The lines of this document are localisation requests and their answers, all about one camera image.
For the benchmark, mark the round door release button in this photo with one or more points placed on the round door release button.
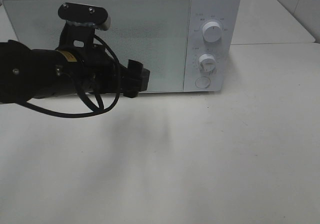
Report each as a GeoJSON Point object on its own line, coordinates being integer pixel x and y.
{"type": "Point", "coordinates": [203, 82]}

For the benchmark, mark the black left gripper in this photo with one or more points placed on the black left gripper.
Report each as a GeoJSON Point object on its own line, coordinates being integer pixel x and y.
{"type": "Point", "coordinates": [83, 66]}

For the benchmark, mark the white microwave door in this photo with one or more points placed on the white microwave door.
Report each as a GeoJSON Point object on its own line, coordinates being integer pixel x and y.
{"type": "Point", "coordinates": [153, 32]}

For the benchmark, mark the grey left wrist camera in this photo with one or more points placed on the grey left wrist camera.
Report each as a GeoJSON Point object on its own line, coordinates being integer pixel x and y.
{"type": "Point", "coordinates": [83, 15]}

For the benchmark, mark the white microwave oven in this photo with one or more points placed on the white microwave oven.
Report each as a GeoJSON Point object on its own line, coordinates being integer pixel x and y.
{"type": "Point", "coordinates": [201, 12]}

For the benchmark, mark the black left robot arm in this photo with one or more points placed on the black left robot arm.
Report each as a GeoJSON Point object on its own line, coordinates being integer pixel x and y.
{"type": "Point", "coordinates": [26, 73]}

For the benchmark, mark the upper white power knob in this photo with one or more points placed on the upper white power knob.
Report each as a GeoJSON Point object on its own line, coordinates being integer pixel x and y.
{"type": "Point", "coordinates": [212, 31]}

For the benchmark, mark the white timer knob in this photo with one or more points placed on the white timer knob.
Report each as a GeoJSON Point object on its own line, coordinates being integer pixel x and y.
{"type": "Point", "coordinates": [207, 63]}

